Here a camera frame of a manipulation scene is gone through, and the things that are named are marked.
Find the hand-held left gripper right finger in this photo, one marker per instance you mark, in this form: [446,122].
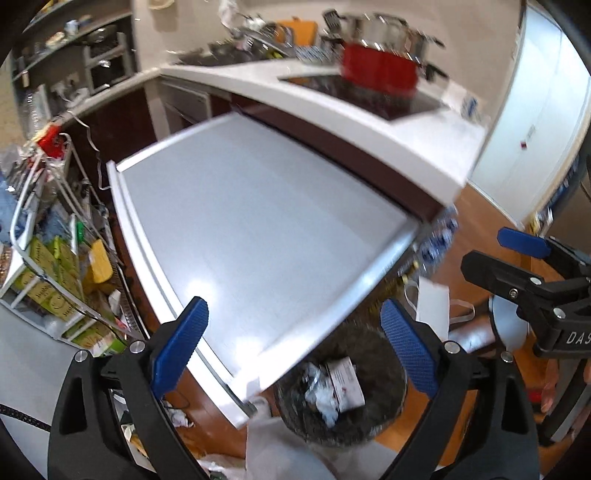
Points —
[408,346]

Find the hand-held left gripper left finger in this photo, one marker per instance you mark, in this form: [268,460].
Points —
[180,346]

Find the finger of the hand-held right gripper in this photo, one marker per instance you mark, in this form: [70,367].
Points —
[485,270]
[521,241]

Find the white medicine box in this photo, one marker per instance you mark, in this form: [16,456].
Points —
[346,383]

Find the white tissue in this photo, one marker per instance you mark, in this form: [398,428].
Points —
[323,401]

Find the black mesh wastebasket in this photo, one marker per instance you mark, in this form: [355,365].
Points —
[295,415]

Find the blue white patterned bag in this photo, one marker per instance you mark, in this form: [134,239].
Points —
[438,235]

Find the yellow packet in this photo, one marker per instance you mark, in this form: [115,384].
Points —
[99,263]

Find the white door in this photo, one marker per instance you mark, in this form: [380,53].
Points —
[531,115]

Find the white plastic bag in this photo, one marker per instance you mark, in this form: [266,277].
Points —
[268,443]

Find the stack of yellow boxes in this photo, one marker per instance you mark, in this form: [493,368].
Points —
[46,277]

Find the grey metal-edged table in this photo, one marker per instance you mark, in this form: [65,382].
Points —
[254,207]

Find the red cooking pot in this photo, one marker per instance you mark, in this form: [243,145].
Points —
[378,69]

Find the black cooktop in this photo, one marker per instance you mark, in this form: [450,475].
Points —
[332,87]

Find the kitchen sink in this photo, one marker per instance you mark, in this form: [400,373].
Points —
[207,57]

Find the orange cutting board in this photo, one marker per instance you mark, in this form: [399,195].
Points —
[304,30]

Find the dark wall shelf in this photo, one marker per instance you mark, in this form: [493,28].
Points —
[99,32]

